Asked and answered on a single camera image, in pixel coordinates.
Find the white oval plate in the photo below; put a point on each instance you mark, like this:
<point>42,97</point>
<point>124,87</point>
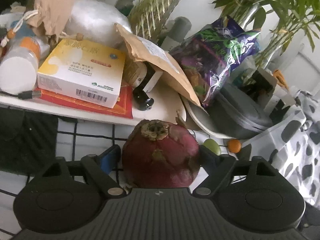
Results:
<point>202,119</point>

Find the green bamboo plant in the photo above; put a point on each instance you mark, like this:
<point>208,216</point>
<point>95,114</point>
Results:
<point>294,16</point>

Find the dark grey zip case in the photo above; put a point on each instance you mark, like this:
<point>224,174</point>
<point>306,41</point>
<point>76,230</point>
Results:
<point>236,115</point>

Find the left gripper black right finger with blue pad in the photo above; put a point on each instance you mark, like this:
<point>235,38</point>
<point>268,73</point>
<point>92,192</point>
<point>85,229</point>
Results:
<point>219,169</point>

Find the far green jujube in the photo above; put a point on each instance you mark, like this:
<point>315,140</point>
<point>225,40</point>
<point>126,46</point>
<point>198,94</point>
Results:
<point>213,146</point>

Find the yellow white medicine box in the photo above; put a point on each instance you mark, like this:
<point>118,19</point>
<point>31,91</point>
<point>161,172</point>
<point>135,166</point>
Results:
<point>83,70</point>

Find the purple snack bag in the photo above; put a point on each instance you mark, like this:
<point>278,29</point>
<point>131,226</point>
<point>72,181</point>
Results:
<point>210,55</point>

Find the red dragon fruit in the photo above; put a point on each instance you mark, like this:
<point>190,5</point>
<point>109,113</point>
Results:
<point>160,154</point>

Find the small black bottle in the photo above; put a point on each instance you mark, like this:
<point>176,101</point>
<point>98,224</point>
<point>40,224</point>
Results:
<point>144,102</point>

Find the right glass vase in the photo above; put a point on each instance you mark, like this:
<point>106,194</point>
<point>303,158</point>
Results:
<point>148,17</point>

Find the brown drawstring bag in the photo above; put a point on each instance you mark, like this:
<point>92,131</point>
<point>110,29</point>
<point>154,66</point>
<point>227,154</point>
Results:
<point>51,18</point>

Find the brown paper envelope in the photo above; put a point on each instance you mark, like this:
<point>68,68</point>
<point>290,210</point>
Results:
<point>142,50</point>

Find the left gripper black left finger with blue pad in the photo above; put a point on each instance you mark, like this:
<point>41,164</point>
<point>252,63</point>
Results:
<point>98,167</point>

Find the white cylindrical bottle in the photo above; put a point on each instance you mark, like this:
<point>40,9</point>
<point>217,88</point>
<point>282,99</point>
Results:
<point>19,66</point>

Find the cow print cloth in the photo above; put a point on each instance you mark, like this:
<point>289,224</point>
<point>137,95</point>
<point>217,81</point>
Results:
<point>292,147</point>

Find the white plastic bag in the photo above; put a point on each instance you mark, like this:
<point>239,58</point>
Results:
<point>96,22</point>

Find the small kumquat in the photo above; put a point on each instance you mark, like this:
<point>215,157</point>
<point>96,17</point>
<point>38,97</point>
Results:
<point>234,146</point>

